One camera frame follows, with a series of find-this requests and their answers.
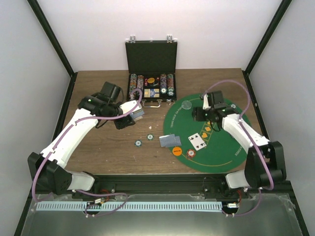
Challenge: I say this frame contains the yellow dealer chip in case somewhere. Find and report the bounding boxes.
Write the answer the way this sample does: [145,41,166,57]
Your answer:
[147,78,155,83]

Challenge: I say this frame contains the grey playing card deck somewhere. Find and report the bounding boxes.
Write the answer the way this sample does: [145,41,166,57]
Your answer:
[130,110,144,121]

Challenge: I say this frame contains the chip row far left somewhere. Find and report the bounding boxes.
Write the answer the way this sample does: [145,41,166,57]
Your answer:
[129,74,137,100]

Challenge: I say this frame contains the four of clubs card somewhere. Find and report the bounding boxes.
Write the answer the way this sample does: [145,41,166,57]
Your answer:
[188,133,206,151]

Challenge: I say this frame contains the chip row far right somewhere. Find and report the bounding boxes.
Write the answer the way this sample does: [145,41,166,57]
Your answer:
[167,74,175,96]

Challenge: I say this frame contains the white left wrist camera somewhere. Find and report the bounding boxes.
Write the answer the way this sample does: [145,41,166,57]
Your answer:
[120,100,142,114]

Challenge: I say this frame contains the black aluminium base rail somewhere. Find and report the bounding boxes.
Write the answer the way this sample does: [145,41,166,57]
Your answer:
[71,173,291,200]

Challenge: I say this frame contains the blue poker chip stack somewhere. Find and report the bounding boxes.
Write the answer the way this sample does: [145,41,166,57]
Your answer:
[134,140,142,147]

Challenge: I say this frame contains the black poker chip case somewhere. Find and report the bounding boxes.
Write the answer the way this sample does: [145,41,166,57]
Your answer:
[125,35,178,105]

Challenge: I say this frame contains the round green poker mat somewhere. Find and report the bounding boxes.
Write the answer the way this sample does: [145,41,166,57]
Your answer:
[163,93,247,174]

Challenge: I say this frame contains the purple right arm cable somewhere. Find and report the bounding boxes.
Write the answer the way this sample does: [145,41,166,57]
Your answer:
[203,80,275,217]

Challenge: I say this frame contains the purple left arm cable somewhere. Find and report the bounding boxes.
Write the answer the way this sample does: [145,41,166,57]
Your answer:
[31,88,143,217]

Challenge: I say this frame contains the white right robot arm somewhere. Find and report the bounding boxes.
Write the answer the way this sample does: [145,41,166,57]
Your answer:
[192,90,286,198]

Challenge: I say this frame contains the light blue slotted strip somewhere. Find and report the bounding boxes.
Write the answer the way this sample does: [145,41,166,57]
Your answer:
[36,201,222,212]

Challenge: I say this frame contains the boxed card decks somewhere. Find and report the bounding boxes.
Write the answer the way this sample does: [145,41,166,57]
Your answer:
[144,88,160,98]

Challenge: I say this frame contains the red poker chip stack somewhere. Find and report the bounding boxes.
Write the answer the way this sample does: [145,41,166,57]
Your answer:
[186,149,196,159]

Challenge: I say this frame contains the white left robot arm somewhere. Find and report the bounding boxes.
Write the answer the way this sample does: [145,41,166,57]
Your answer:
[28,82,142,201]

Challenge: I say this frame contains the clear dealer button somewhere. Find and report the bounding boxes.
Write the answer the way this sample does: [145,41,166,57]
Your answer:
[181,100,192,110]

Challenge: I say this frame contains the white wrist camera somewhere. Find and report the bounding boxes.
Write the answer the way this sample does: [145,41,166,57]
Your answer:
[202,94,211,111]
[120,100,142,114]

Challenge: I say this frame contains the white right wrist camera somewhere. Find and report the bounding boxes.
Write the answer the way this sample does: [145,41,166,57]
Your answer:
[202,94,211,111]

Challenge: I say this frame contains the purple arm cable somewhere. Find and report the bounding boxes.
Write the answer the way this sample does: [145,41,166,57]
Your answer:
[31,88,143,217]
[203,80,275,217]

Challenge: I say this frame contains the orange big blind button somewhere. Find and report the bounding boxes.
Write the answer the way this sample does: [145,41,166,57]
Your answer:
[172,147,183,156]

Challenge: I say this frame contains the chip row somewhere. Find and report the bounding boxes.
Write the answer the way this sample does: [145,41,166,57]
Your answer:
[160,74,167,94]
[129,74,137,100]
[167,74,175,96]
[136,75,144,92]

